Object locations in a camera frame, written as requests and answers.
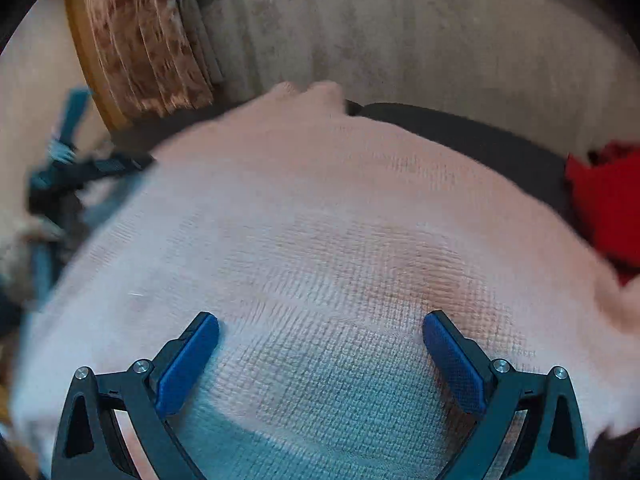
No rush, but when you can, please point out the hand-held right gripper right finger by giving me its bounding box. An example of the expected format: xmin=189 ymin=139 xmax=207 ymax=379
xmin=421 ymin=309 xmax=592 ymax=480

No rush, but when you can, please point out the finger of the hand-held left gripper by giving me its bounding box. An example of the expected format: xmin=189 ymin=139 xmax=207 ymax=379
xmin=75 ymin=154 xmax=157 ymax=183

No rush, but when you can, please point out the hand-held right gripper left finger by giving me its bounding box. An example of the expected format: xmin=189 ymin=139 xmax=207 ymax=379
xmin=51 ymin=311 xmax=220 ymax=480

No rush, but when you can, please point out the pink knitted sweater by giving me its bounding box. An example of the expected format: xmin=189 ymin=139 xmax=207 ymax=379
xmin=10 ymin=80 xmax=640 ymax=480

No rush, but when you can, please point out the brown floral curtain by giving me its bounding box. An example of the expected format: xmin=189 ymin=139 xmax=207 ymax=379
xmin=80 ymin=0 xmax=215 ymax=113

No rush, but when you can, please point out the red cloth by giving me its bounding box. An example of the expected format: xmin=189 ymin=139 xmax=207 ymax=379
xmin=565 ymin=141 xmax=640 ymax=287

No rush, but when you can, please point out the black leather sofa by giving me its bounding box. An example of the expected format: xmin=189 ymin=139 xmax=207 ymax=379
xmin=107 ymin=101 xmax=583 ymax=223

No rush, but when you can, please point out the wooden door frame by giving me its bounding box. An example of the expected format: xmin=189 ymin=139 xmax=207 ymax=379
xmin=62 ymin=0 xmax=136 ymax=132

